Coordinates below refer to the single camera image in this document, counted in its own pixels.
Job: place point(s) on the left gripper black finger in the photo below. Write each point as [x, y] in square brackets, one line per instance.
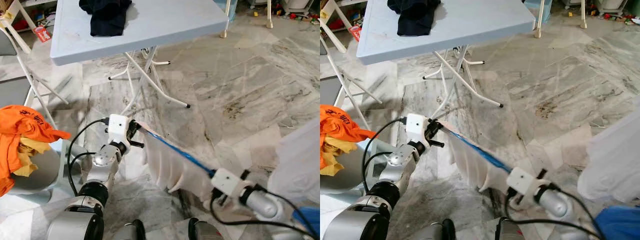
[136, 125]
[437, 143]
[138, 145]
[435, 125]

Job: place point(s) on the blue plastic hanger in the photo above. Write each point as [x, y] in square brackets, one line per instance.
[482, 151]
[185, 155]

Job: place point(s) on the orange t-shirt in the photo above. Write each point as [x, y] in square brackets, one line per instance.
[340, 125]
[20, 125]

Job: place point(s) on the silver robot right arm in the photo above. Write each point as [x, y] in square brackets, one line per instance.
[560, 202]
[267, 205]

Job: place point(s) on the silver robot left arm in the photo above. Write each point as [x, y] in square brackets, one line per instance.
[397, 160]
[102, 165]

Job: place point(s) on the robot left leg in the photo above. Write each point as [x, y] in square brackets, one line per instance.
[131, 231]
[437, 230]

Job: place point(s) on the grey plastic laundry basket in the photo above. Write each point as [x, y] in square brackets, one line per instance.
[350, 175]
[40, 172]

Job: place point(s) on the light blue folding table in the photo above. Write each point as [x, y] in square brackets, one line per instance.
[460, 35]
[150, 30]

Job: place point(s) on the navy garment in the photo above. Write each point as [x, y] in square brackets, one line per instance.
[412, 17]
[105, 17]

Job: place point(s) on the white children's table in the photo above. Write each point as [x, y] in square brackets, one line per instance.
[15, 40]
[334, 39]

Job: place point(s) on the white baby high chair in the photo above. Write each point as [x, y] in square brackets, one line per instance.
[539, 22]
[226, 25]

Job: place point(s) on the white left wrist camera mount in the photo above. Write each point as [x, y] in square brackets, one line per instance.
[118, 129]
[416, 127]

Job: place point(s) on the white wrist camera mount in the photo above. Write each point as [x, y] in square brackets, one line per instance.
[118, 129]
[522, 180]
[416, 127]
[227, 181]

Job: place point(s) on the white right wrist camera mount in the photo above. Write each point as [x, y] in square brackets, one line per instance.
[227, 181]
[522, 180]

